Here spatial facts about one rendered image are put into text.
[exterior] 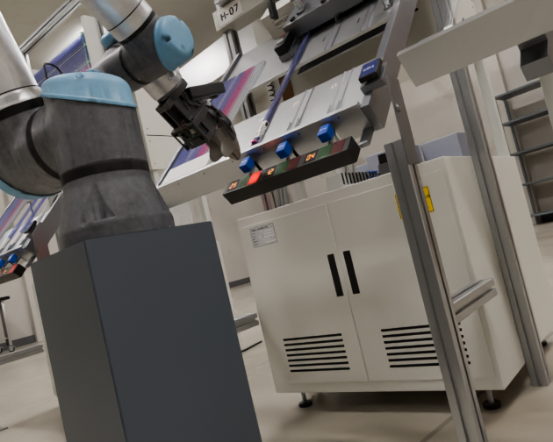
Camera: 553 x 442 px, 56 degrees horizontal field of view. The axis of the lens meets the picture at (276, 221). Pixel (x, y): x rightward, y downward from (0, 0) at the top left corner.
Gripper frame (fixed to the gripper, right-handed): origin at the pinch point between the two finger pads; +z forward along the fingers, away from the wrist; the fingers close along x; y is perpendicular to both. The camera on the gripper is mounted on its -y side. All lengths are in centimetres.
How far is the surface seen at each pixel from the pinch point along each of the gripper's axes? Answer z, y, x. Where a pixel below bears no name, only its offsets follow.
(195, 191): 6.8, -2.3, -22.4
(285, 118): 3.9, -13.4, 6.4
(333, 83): 3.9, -19.7, 18.2
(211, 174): 3.9, -2.3, -13.2
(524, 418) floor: 76, 25, 35
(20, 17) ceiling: -79, -419, -523
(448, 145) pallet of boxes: 261, -336, -99
